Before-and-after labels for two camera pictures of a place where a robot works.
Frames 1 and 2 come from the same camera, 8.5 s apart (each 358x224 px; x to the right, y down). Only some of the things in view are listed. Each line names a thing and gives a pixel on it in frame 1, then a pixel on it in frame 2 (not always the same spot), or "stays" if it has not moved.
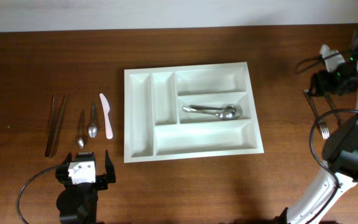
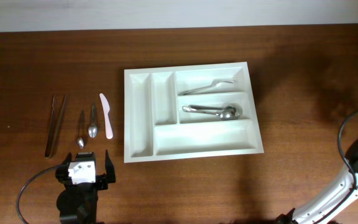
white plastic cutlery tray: [156, 129] stays
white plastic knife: [106, 108] stays
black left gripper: [103, 180] stays
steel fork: [323, 127] -> [215, 83]
